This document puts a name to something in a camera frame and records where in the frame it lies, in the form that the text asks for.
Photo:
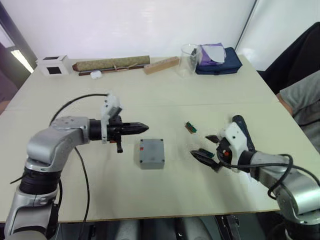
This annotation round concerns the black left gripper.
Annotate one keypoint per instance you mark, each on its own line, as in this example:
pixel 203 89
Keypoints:
pixel 114 131

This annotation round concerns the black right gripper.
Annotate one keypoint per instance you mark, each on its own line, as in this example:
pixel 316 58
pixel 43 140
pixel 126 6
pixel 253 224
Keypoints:
pixel 225 155

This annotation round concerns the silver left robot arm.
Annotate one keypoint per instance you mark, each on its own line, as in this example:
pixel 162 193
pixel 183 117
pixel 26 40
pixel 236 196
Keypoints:
pixel 62 140

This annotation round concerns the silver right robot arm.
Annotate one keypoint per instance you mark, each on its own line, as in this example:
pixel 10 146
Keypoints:
pixel 287 180

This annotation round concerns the grey plastic box with lid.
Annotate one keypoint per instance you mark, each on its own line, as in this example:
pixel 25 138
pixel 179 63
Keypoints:
pixel 151 153

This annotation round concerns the small green circuit board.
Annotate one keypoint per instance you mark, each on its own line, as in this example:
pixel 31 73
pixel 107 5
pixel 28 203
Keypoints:
pixel 209 153
pixel 191 127

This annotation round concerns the white earbuds case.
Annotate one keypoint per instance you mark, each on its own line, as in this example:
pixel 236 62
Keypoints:
pixel 95 75

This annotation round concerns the light wooden block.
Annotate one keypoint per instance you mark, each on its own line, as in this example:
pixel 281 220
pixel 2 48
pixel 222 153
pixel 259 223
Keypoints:
pixel 162 65

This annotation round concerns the olive rolled mat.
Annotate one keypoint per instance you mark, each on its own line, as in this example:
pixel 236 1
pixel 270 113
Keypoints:
pixel 111 63

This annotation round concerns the dark brown rod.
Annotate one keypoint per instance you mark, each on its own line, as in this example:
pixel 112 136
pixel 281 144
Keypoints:
pixel 86 73

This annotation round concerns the dark grey rounded shape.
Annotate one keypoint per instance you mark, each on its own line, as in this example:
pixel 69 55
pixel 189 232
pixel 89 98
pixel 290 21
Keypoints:
pixel 197 228

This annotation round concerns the navy blue fabric pouch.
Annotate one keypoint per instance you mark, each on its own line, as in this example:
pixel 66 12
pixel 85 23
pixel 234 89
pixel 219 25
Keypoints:
pixel 220 67

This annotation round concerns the clear glass beaker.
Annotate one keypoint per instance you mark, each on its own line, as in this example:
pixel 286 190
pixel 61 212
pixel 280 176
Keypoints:
pixel 187 62

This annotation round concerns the purple tissue pack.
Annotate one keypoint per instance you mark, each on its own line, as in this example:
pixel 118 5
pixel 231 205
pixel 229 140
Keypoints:
pixel 205 56

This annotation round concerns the small black clip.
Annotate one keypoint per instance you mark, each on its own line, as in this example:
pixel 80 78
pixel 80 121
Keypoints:
pixel 194 56

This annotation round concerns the grey paper sheet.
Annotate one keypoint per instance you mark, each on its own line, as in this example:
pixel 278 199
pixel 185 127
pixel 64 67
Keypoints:
pixel 216 53

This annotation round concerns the white cube with black squares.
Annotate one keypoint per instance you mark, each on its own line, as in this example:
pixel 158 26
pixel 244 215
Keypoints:
pixel 52 65

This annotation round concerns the person in grey shirt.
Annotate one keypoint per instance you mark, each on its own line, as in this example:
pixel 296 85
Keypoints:
pixel 303 100

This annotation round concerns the bystander in black clothing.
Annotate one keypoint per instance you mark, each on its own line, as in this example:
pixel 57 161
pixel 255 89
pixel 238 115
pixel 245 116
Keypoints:
pixel 292 65

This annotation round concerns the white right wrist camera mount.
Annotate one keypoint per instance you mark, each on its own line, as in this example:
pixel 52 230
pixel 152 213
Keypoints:
pixel 236 140

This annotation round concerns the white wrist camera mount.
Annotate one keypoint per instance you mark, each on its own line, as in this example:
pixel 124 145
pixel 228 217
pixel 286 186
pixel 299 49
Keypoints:
pixel 236 140
pixel 111 106

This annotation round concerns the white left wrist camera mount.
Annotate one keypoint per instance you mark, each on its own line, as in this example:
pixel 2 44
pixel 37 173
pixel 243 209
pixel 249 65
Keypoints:
pixel 111 106

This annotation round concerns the black metal frame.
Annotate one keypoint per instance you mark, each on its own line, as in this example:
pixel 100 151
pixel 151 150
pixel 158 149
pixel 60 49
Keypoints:
pixel 230 225

